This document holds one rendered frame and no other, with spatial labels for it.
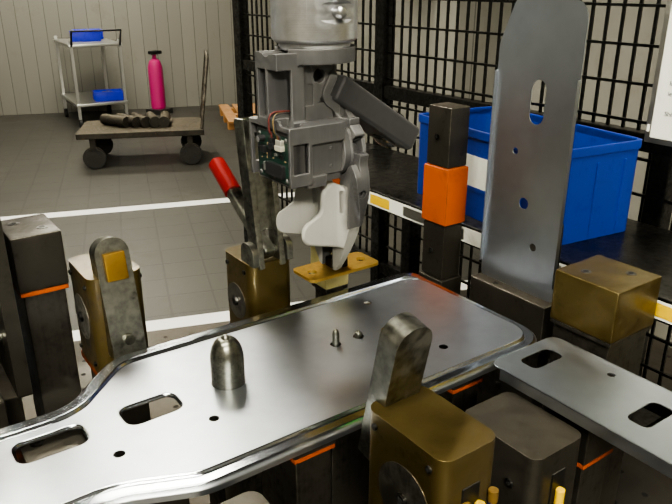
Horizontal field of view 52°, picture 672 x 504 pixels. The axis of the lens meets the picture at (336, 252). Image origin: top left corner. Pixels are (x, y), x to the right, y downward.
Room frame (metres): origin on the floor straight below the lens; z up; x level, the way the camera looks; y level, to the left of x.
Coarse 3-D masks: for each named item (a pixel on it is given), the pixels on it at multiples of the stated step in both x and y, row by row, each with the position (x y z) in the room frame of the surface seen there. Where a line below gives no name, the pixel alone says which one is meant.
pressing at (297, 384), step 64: (256, 320) 0.69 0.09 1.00; (320, 320) 0.70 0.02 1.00; (384, 320) 0.70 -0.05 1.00; (448, 320) 0.70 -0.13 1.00; (512, 320) 0.70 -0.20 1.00; (128, 384) 0.56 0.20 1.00; (192, 384) 0.56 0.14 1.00; (256, 384) 0.56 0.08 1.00; (320, 384) 0.56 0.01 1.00; (448, 384) 0.57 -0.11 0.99; (0, 448) 0.47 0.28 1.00; (128, 448) 0.47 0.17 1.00; (192, 448) 0.47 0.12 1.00; (256, 448) 0.47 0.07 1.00
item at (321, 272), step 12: (360, 252) 0.68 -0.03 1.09; (312, 264) 0.65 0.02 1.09; (324, 264) 0.65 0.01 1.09; (348, 264) 0.65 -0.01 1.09; (360, 264) 0.65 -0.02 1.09; (372, 264) 0.65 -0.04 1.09; (300, 276) 0.62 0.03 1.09; (312, 276) 0.61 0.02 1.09; (324, 276) 0.61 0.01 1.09; (336, 276) 0.62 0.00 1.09
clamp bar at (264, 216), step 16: (240, 128) 0.76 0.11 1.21; (240, 144) 0.76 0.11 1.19; (256, 144) 0.77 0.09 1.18; (240, 160) 0.76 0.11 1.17; (240, 176) 0.77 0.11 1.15; (256, 176) 0.77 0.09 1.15; (256, 192) 0.76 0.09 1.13; (272, 192) 0.76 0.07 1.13; (256, 208) 0.75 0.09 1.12; (272, 208) 0.76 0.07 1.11; (256, 224) 0.74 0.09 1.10; (272, 224) 0.77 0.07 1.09; (256, 240) 0.74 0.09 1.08; (272, 240) 0.77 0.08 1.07
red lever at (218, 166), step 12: (216, 168) 0.84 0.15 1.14; (228, 168) 0.84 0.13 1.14; (216, 180) 0.84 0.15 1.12; (228, 180) 0.82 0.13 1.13; (228, 192) 0.82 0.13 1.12; (240, 192) 0.82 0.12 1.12; (240, 204) 0.80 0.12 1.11; (240, 216) 0.79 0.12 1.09; (264, 240) 0.76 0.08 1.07; (264, 252) 0.75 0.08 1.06
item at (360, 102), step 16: (336, 80) 0.63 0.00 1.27; (352, 80) 0.63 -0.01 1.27; (336, 96) 0.62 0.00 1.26; (352, 96) 0.63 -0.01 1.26; (368, 96) 0.64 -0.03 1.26; (352, 112) 0.63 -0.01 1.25; (368, 112) 0.64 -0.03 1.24; (384, 112) 0.65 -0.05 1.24; (368, 128) 0.66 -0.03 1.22; (384, 128) 0.65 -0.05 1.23; (400, 128) 0.66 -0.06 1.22; (416, 128) 0.68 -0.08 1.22; (384, 144) 0.67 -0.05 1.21; (400, 144) 0.67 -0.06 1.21
